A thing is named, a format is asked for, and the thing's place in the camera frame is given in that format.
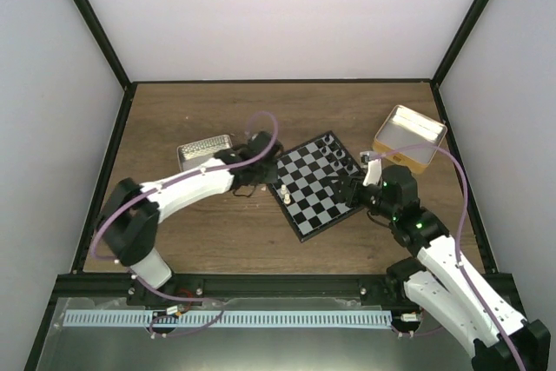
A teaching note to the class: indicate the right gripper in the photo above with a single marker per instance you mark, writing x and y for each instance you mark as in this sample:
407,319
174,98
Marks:
350,187

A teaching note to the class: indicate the yellow metal tin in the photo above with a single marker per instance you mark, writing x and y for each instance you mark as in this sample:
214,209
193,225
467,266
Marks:
414,136

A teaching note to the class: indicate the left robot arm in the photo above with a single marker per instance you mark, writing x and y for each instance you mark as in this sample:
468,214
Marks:
129,220

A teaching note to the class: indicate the light blue slotted rail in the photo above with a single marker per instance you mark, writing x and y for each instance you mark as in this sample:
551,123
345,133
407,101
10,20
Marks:
365,319

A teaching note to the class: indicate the black white chessboard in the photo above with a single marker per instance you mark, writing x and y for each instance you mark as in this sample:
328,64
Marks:
305,169

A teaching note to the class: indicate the pink metal tin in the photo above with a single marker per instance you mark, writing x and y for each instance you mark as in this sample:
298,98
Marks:
193,154

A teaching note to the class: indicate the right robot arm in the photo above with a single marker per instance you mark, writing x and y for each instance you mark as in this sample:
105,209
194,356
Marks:
439,278

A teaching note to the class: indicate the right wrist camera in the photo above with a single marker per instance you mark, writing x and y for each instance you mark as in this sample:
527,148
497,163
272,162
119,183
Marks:
372,162

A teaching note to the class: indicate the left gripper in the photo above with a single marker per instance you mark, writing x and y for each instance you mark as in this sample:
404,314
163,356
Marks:
272,175

